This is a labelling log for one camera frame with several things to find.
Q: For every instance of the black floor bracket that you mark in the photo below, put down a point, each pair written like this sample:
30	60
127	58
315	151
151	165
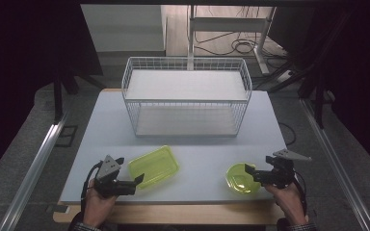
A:
66	136

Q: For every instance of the person's right hand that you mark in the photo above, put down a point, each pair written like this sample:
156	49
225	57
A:
289	202

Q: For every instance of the person's left hand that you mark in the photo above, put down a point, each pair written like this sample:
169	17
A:
96	208

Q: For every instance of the rectangular yellow-green plastic container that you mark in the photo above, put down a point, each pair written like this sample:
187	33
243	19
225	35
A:
154	166

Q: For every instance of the white metal desk frame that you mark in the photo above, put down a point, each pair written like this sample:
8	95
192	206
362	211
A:
228	24

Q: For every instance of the white power strip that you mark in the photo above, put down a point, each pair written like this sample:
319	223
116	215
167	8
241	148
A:
284	76

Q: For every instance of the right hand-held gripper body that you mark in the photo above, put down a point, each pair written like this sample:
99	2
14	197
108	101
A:
281	174

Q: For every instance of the round yellow-green plastic bowl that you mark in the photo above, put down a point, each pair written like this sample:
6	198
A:
239	183

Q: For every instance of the aluminium rail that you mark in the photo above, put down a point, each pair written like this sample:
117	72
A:
29	179
337	166

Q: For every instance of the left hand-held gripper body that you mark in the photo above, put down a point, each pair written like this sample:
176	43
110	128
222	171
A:
108	170

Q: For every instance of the wooden table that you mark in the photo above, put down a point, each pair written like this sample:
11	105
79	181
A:
186	214

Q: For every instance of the black metal stand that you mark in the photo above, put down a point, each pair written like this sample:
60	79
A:
58	96
318	96

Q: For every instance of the white cabinet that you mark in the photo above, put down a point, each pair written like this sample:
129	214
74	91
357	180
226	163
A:
122	29

